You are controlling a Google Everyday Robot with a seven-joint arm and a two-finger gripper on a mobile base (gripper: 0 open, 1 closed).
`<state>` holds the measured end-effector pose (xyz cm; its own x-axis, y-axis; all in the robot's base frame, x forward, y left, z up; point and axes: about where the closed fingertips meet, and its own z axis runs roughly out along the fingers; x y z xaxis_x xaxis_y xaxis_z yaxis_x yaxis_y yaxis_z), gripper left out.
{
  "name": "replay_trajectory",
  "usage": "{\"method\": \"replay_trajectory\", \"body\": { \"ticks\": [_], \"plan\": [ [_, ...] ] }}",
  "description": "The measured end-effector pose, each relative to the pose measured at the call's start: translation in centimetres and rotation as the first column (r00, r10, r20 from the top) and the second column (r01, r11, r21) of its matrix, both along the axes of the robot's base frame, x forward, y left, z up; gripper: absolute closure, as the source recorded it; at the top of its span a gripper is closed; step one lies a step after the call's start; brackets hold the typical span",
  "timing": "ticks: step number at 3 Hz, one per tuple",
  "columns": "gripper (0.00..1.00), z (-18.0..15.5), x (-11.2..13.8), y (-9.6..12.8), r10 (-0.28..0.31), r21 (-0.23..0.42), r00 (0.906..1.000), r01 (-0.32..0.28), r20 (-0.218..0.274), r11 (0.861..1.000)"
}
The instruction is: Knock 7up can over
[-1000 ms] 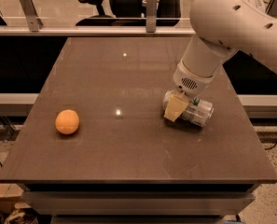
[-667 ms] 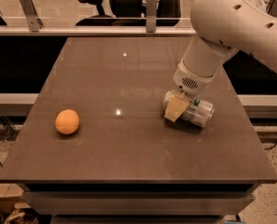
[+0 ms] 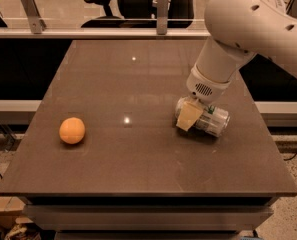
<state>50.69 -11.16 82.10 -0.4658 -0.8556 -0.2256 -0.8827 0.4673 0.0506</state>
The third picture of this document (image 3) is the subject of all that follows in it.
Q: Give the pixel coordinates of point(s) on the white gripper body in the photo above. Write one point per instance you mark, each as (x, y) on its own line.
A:
(206, 88)

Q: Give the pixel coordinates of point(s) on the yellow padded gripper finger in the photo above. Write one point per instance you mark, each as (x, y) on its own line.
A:
(187, 113)

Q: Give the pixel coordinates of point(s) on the silver 7up can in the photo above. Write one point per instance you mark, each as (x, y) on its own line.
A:
(213, 120)

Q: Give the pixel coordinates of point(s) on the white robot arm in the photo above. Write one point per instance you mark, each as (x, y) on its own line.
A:
(239, 30)

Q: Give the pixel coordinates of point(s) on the black office chair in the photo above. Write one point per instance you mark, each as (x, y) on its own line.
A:
(141, 14)

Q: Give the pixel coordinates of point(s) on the orange fruit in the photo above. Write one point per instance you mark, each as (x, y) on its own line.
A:
(72, 130)

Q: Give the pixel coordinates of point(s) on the metal railing beam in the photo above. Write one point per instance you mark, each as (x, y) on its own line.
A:
(104, 34)

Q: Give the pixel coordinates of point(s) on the middle metal bracket post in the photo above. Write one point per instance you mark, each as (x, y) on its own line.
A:
(162, 17)

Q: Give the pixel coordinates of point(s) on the left metal bracket post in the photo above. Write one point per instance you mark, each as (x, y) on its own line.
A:
(36, 23)

